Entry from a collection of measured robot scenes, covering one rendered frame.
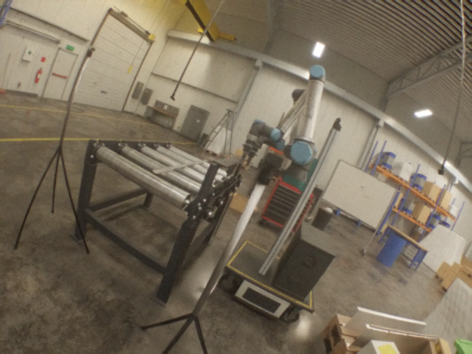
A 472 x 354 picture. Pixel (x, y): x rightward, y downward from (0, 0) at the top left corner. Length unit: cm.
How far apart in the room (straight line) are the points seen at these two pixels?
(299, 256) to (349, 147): 1106
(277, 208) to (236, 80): 975
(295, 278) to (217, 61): 1258
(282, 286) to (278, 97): 1101
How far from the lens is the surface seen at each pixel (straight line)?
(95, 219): 185
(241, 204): 417
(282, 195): 387
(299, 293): 198
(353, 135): 1266
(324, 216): 522
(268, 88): 1229
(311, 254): 179
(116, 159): 155
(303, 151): 142
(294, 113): 167
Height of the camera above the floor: 136
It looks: 11 degrees down
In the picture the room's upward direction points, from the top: 24 degrees clockwise
